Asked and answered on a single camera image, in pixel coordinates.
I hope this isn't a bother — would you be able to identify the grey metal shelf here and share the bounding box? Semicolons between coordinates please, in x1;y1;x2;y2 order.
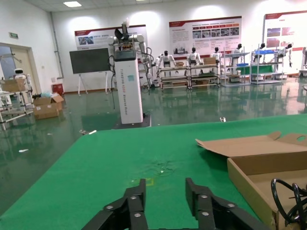
220;51;250;87
250;49;288;85

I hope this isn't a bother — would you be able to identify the closed cardboard carton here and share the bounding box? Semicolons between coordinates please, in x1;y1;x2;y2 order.
33;105;60;120

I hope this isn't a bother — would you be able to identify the open cardboard carton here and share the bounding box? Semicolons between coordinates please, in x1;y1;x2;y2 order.
33;94;65;111

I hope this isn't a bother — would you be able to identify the wide red white wall poster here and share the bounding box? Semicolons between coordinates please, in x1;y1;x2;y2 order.
169;16;242;56

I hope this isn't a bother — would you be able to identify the grey wall pipe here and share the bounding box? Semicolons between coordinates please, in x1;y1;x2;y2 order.
49;11;64;79

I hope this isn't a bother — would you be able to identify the cream door with frame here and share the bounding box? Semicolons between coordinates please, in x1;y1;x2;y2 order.
0;42;37;97

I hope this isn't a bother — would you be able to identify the white humanoid robot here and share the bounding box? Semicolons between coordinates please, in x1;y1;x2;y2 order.
231;43;243;55
155;50;174;70
187;47;201;67
280;43;295;68
254;43;267;60
211;47;223;61

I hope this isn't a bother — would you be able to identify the ceiling light panel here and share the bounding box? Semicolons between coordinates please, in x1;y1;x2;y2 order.
62;0;81;8

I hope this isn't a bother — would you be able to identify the red cabinet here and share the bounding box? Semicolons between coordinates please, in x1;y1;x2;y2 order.
52;82;64;95

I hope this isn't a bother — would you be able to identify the small white round-head robot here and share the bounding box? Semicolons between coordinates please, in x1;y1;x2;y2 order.
13;68;25;81

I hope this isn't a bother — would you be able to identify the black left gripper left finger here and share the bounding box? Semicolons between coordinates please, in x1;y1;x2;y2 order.
81;178;149;230

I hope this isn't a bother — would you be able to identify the dark display board on stand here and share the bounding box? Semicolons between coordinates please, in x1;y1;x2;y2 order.
69;47;110;94

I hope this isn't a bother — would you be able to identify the brown cardboard mailer box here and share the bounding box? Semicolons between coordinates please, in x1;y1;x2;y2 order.
195;131;307;230

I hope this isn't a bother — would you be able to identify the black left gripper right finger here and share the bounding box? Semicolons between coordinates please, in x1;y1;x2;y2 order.
185;177;272;230

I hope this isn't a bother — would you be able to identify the white pipe-frame cart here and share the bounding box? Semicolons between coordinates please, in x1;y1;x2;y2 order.
0;89;35;130

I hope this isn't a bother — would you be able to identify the pipe-frame workbench rack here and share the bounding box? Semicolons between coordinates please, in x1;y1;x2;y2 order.
159;64;190;90
189;62;221;88

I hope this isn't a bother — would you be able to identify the black power cable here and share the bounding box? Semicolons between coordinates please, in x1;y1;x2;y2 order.
271;178;307;222

